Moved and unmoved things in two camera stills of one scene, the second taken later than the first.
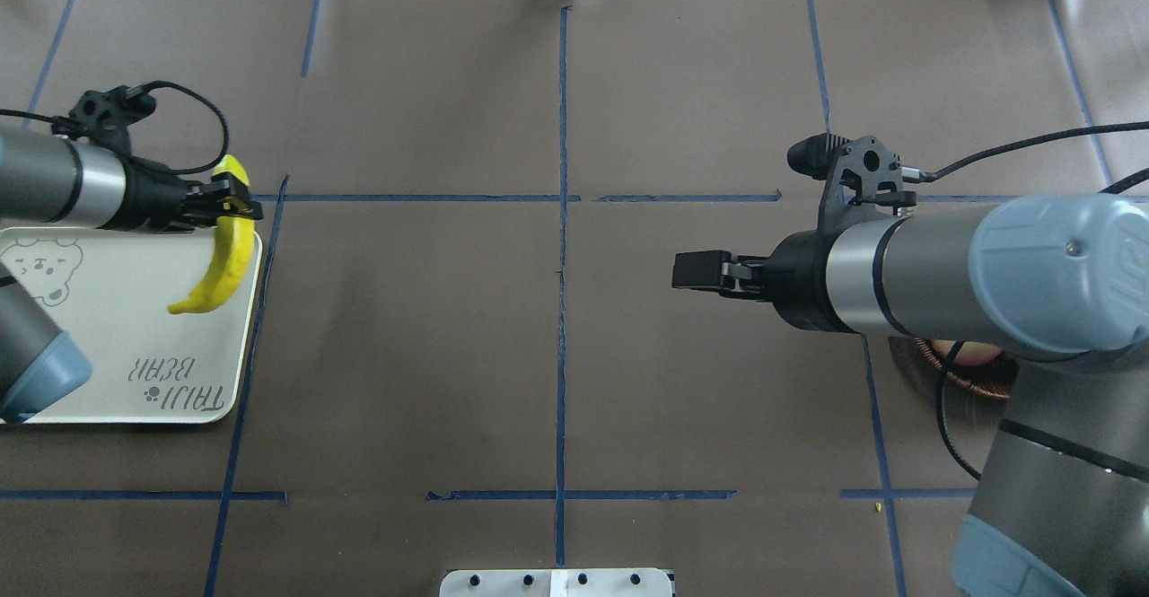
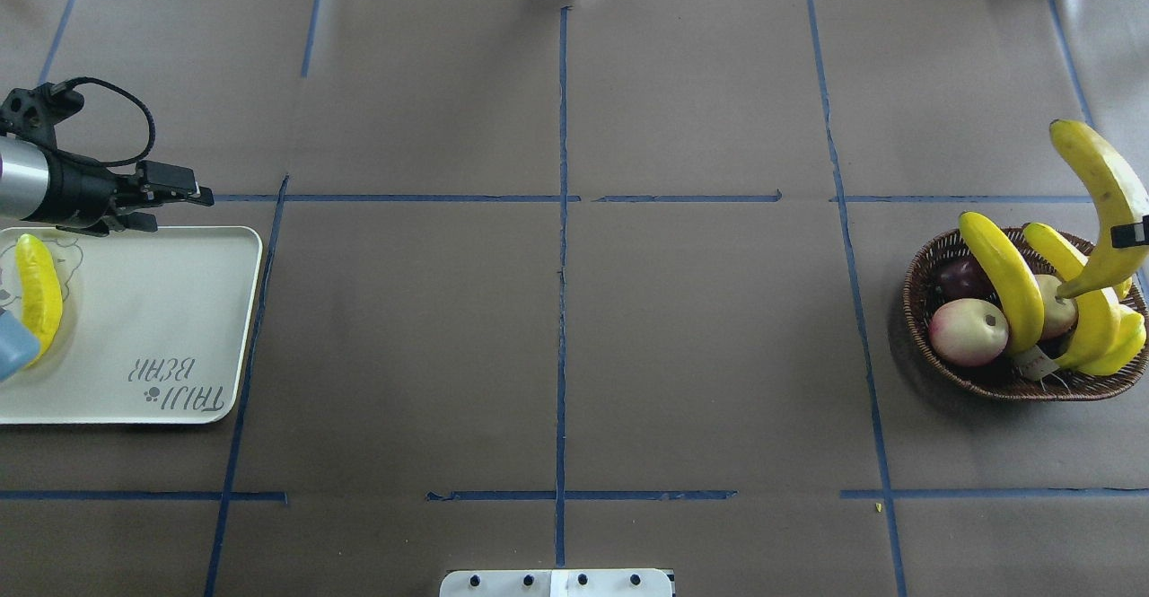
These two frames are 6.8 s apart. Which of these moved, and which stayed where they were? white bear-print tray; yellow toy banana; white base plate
Moved: yellow toy banana
Stayed: white base plate; white bear-print tray
